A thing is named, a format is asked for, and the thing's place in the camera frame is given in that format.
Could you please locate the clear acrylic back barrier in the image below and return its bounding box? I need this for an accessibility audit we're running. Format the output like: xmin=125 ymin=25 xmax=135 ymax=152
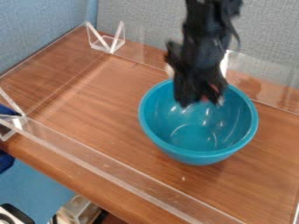
xmin=115 ymin=43 xmax=299 ymax=115

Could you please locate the clear acrylic corner bracket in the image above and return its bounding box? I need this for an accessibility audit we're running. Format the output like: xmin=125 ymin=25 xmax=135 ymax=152
xmin=86 ymin=21 xmax=126 ymax=54

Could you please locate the black cable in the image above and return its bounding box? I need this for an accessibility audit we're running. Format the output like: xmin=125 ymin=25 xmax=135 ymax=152
xmin=226 ymin=17 xmax=243 ymax=51

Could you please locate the metal frame under table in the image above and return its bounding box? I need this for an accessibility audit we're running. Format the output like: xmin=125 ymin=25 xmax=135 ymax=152
xmin=49 ymin=195 xmax=102 ymax=224

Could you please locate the blue cloth object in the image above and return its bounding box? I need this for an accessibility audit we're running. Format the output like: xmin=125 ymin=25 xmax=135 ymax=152
xmin=0 ymin=104 xmax=22 ymax=175

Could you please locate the clear acrylic barrier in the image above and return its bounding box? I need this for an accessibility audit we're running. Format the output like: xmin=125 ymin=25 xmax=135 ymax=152
xmin=0 ymin=87 xmax=245 ymax=224
xmin=115 ymin=43 xmax=299 ymax=115

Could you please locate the brown and white mushroom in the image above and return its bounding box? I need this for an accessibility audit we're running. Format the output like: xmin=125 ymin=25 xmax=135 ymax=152
xmin=201 ymin=84 xmax=221 ymax=104

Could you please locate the black and white object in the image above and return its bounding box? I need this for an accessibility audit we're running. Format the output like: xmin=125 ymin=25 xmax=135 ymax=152
xmin=0 ymin=204 xmax=35 ymax=224

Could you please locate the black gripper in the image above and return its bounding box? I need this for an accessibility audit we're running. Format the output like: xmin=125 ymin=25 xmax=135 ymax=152
xmin=165 ymin=25 xmax=231 ymax=108

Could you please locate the clear acrylic front barrier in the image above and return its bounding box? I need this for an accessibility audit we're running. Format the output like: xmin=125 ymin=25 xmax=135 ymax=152
xmin=0 ymin=87 xmax=245 ymax=224

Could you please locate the blue plastic bowl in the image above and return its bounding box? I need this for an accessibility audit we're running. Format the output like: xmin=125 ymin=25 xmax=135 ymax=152
xmin=138 ymin=80 xmax=259 ymax=165

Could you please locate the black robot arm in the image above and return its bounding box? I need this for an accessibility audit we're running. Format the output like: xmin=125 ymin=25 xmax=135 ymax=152
xmin=165 ymin=0 xmax=243 ymax=108

